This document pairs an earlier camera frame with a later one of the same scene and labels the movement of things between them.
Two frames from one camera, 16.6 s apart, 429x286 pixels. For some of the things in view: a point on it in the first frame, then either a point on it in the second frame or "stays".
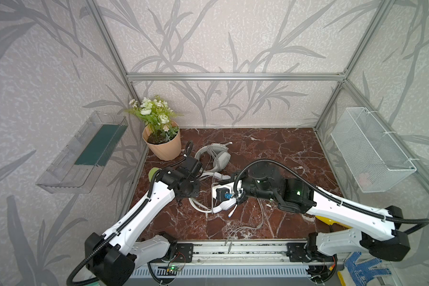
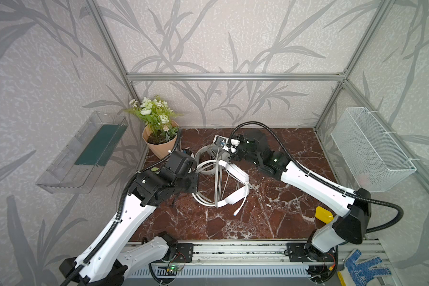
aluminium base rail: (276, 252) stays
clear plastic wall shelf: (76, 168) stays
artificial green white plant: (157, 116) stays
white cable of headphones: (229, 239) → (218, 194)
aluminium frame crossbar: (235, 77) stays
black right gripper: (239, 193) → (234, 152)
